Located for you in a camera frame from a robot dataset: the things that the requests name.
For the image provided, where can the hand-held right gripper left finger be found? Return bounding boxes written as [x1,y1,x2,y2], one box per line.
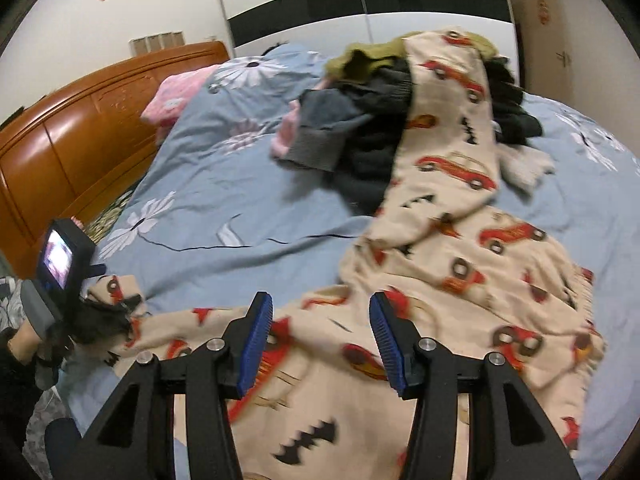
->
[80,291,275,480]

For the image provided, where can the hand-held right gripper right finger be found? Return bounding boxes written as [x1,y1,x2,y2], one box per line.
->
[369,291,583,480]

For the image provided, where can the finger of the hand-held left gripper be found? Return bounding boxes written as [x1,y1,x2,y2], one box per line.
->
[70,296,146,346]

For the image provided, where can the cream car print pants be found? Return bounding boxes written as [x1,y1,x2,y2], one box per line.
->
[82,27,608,480]

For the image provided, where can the green floral bed sheet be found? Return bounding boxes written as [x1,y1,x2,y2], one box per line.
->
[82,187,136,256]

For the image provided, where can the wooden headboard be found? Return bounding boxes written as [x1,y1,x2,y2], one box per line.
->
[0,41,232,278]

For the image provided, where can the person's leg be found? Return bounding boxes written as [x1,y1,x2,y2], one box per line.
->
[44,415,88,480]

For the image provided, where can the blue floral duvet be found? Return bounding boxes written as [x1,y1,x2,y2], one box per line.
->
[65,42,640,480]

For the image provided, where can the black garment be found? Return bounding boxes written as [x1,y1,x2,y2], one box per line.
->
[320,57,416,216]

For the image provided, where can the pink pillow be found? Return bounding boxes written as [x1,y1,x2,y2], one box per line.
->
[140,64,221,136]

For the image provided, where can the pink garment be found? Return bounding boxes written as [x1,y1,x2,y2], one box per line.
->
[270,100,303,158]

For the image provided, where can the light grey garment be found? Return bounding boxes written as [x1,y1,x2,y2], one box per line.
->
[492,120,556,196]

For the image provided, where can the dark grey sweater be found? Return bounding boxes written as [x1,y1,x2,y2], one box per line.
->
[277,87,373,173]

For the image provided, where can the dark green garment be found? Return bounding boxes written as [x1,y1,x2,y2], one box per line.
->
[485,57,543,146]

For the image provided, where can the olive green garment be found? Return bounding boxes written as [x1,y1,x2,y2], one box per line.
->
[325,32,501,83]

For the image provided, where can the beige door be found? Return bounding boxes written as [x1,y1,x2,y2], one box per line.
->
[505,0,581,96]

